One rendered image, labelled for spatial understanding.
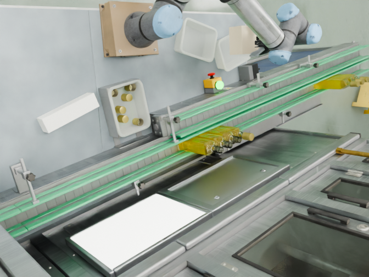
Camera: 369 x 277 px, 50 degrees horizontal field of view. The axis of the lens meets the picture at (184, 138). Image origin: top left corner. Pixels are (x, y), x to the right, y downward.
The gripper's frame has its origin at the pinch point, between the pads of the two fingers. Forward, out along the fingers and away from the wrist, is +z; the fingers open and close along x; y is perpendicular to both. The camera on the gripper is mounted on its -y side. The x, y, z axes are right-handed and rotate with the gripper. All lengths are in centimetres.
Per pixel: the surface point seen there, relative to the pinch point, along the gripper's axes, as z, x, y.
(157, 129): 24, 37, 37
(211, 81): 28.4, 18.5, -1.2
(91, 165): 23, 47, 71
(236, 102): 22.2, 30.6, -12.8
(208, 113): 22.1, 33.8, 7.4
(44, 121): 28, 27, 86
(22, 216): 21, 59, 101
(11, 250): -51, 38, 122
